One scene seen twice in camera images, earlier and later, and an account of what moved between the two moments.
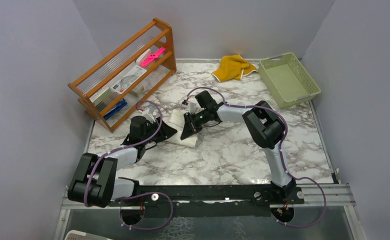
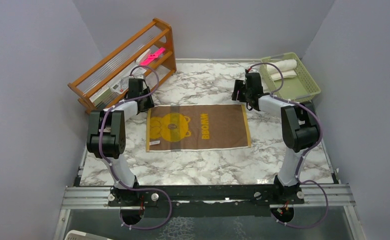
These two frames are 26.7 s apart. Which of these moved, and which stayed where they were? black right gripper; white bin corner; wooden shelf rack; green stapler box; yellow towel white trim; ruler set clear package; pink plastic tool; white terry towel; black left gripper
Moved: yellow towel white trim; white terry towel; black right gripper; black left gripper
Stayed: wooden shelf rack; green stapler box; ruler set clear package; pink plastic tool; white bin corner
